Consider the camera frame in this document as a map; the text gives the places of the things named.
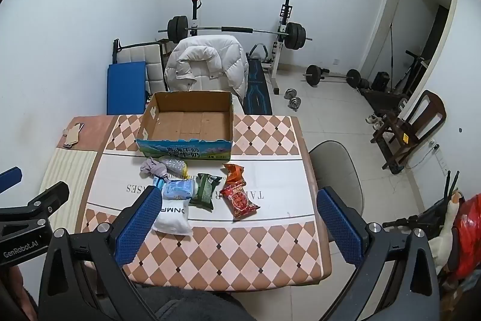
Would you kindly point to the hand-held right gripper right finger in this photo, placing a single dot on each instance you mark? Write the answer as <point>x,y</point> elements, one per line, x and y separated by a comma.
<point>340,230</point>

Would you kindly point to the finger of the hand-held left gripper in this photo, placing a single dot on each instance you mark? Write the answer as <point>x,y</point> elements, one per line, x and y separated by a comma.
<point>41,204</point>
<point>9,180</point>

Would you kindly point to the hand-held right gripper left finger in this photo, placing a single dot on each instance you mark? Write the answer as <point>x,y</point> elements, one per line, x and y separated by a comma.
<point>137,227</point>

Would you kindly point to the white pillow packet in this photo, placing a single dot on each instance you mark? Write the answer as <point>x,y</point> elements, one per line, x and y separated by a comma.
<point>172,221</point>

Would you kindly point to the light blue tissue packet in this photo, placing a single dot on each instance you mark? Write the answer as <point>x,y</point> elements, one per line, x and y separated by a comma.
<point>179,189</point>

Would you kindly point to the grey sock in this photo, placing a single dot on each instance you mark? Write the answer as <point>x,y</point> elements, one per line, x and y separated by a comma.
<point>153,167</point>

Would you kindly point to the silver and yellow crinkly packet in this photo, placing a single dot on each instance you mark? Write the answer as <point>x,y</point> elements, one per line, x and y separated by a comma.
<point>173,165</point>

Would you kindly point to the green snack packet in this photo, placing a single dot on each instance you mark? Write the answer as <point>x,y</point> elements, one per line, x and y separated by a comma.
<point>203,191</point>

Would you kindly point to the red snack packet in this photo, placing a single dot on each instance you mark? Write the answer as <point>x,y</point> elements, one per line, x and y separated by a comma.
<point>238,200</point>

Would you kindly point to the orange snack packet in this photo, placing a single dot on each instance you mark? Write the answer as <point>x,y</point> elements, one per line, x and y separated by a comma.
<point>233,174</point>

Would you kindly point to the cardboard box blue print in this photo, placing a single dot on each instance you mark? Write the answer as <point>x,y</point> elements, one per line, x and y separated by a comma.
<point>188,125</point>

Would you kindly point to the cream ribbed mat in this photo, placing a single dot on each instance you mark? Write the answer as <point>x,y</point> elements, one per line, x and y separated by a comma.
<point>67,170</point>

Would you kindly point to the grey plastic chair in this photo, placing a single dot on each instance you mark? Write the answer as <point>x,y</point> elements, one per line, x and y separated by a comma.
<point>334,166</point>

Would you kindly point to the cardboard scrap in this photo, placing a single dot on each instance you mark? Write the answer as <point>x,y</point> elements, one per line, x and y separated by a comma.
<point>73,136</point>

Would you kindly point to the white goose plush toy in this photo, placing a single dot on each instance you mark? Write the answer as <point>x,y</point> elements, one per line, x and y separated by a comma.
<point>441,245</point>

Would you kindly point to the pair of white shoes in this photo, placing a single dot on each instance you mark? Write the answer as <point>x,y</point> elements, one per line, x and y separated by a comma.
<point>375,119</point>

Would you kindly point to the black router antennas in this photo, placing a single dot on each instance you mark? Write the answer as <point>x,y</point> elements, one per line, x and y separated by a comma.
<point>451,183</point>

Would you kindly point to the red bag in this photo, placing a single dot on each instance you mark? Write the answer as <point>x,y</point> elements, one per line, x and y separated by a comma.
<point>468,230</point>

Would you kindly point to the blue folded mat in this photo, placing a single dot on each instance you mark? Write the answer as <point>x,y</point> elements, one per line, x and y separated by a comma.
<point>126,88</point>

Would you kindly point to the dark wooden chair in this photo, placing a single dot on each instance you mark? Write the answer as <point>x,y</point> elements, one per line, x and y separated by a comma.
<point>428,110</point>

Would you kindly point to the black bag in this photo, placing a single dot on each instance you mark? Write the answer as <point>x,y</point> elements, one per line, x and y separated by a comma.
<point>380,81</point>

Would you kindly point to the white office chair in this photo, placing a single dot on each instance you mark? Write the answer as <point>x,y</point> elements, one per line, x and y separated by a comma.
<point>238,104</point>

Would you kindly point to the small barbell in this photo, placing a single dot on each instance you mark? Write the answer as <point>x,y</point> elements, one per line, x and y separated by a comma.
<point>313,73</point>

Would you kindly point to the black and blue weight bench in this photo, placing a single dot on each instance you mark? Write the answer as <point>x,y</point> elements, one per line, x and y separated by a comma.
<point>257,91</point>

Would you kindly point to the white puffer jacket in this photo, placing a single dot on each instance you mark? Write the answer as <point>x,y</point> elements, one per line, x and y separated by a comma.
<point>210,69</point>

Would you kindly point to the kick scooter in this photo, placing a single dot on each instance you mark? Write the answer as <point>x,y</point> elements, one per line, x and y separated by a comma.
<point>411,69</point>

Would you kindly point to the white squat rack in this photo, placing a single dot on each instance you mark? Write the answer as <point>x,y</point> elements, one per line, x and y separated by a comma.
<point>281,42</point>

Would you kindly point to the barbell with black plates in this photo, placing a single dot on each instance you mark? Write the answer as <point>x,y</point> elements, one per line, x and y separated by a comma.
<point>235,29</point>

